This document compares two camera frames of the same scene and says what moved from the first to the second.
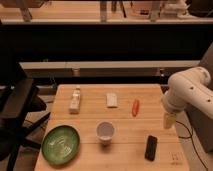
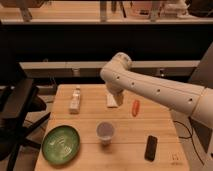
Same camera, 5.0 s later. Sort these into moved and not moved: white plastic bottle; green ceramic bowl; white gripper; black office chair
Moved: white gripper
Not moved: white plastic bottle; black office chair; green ceramic bowl
